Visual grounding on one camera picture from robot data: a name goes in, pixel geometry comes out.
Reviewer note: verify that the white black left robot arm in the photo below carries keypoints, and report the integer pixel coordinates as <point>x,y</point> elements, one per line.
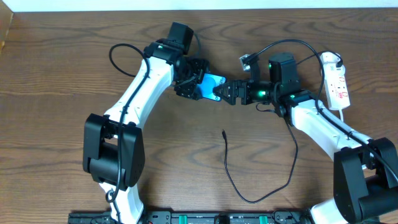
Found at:
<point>113,146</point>

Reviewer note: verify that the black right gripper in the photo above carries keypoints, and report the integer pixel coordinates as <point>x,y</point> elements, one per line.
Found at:
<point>239,93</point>

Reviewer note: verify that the blue Galaxy smartphone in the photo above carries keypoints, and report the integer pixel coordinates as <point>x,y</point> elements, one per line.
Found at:
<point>209,82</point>

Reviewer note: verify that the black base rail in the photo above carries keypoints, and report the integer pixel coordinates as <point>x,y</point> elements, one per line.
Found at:
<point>167,217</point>

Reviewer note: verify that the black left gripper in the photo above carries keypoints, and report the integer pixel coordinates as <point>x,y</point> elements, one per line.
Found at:
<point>189,82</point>

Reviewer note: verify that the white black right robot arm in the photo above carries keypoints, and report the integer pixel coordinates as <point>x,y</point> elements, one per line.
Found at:
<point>364,169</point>

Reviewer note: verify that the white power strip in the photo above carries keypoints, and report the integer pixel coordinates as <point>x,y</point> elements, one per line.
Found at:
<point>337,93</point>

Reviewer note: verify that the white charger plug adapter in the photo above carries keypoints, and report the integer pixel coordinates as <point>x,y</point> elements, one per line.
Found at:
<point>332,64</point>

